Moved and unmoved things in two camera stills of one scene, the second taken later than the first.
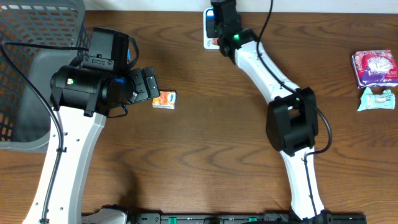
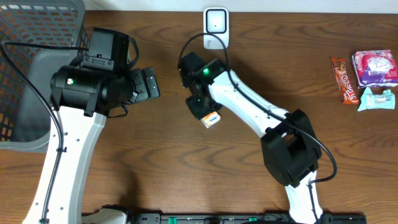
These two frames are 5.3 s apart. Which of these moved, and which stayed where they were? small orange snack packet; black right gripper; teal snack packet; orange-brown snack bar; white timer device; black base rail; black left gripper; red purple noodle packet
Moved: black right gripper; small orange snack packet; orange-brown snack bar
Stayed: black left gripper; red purple noodle packet; teal snack packet; white timer device; black base rail
